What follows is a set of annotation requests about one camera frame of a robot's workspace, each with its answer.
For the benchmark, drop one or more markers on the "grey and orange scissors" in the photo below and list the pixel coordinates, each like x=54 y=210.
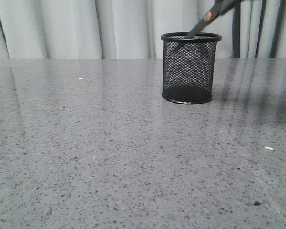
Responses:
x=220 y=8

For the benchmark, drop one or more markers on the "black mesh pen bucket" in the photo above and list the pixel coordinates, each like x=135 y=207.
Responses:
x=188 y=67

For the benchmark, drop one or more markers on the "grey curtain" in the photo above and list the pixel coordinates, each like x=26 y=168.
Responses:
x=130 y=29

